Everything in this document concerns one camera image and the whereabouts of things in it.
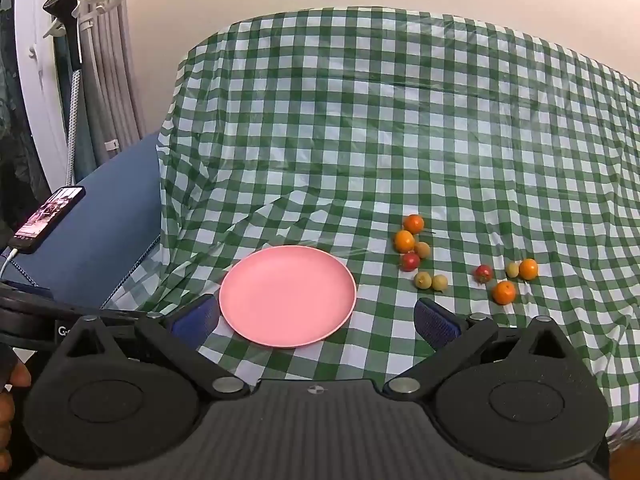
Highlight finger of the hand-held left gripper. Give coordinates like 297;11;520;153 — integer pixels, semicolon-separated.
0;281;54;300
0;296;151;321

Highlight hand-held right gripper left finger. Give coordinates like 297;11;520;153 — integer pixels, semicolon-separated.
59;294;251;402

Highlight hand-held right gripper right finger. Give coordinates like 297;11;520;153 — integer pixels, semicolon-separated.
382;297;568;402

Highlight pink round plate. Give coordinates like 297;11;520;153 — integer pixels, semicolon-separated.
218;245;357;349

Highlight person's left hand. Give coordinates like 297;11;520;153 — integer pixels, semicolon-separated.
0;344;32;461

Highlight black smartphone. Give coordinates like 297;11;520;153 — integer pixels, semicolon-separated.
14;186;87;255

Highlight green checkered tablecloth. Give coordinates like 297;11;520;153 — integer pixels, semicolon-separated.
102;7;640;441

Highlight grey curtain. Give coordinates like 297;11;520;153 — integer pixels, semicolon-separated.
80;0;146;166

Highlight white charging cable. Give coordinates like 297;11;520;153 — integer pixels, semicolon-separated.
0;247;23;281

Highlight grey braided hose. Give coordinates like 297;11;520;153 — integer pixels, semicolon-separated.
65;67;84;186

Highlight white frame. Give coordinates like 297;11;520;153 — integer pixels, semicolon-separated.
15;0;76;196

